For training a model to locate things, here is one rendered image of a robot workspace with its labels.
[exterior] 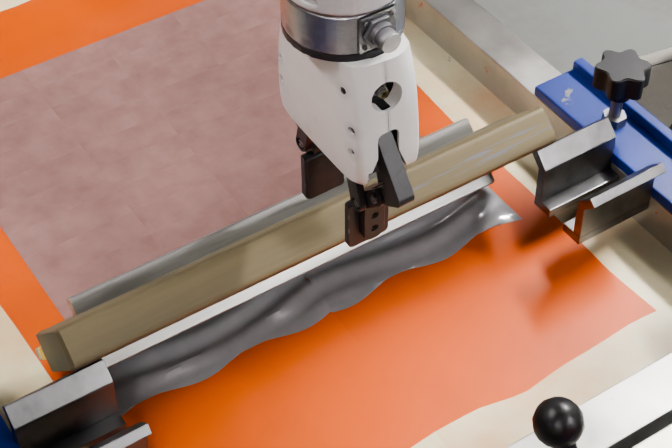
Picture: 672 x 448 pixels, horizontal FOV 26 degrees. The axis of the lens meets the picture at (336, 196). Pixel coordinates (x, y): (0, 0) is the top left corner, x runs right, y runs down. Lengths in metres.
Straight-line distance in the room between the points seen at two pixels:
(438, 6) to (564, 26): 1.62
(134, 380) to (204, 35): 0.40
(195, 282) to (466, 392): 0.21
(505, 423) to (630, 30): 1.96
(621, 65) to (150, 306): 0.42
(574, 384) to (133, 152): 0.42
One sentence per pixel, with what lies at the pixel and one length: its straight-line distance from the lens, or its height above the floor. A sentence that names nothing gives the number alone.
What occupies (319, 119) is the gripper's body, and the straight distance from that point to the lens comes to 0.91.
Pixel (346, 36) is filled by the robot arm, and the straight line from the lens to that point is 0.85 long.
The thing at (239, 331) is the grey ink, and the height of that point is 0.96.
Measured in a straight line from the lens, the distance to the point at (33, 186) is 1.21.
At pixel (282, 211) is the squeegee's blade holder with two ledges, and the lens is 1.08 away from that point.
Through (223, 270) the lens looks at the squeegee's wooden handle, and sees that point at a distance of 0.99.
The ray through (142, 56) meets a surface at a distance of 1.32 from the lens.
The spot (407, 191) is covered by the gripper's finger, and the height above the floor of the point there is 1.15.
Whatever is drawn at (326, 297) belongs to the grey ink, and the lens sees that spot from 1.10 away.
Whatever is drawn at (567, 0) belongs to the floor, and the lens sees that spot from 2.99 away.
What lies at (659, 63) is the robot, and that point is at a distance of 2.42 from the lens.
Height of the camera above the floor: 1.78
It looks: 45 degrees down
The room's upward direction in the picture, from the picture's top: straight up
